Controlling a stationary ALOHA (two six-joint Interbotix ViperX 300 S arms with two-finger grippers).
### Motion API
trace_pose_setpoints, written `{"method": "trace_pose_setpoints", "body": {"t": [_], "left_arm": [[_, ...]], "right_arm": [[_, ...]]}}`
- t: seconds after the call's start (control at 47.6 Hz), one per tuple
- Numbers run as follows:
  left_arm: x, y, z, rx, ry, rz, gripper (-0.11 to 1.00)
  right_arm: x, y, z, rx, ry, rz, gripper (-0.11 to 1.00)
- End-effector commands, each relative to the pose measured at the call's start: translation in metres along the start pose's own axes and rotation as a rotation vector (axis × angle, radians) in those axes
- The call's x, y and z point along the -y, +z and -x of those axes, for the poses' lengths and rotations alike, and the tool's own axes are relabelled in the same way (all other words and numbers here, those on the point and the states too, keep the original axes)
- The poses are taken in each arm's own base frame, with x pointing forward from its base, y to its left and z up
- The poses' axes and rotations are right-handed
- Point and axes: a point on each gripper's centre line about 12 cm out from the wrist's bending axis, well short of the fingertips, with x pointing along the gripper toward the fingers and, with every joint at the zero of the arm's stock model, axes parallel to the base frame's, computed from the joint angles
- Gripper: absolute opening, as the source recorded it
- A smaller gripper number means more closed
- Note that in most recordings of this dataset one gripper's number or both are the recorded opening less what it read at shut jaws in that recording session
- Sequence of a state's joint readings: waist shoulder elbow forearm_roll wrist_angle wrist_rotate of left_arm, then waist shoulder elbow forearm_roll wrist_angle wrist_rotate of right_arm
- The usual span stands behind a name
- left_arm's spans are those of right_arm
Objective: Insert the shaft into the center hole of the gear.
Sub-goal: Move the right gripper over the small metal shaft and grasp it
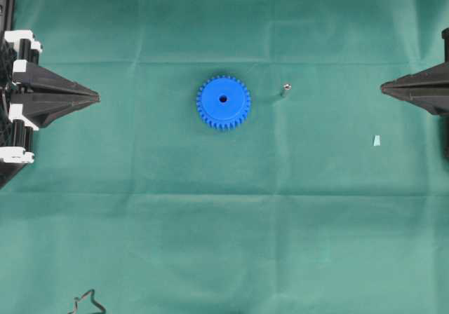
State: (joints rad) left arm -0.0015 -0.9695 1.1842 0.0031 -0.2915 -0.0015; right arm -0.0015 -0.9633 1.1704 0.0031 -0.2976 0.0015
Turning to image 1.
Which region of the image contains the blue plastic gear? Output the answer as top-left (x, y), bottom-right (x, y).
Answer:
top-left (196, 75), bottom-right (251, 131)

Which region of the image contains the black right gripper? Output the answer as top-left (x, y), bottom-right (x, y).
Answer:
top-left (380, 27), bottom-right (449, 159)

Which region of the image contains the black frame rail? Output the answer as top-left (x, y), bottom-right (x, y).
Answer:
top-left (0, 0), bottom-right (15, 43)

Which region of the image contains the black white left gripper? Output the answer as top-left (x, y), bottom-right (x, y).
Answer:
top-left (1, 29), bottom-right (100, 163)

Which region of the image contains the black cable loop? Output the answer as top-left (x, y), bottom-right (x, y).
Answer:
top-left (72, 288), bottom-right (107, 314)

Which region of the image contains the green table cloth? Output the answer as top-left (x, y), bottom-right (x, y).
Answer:
top-left (1, 0), bottom-right (448, 313)

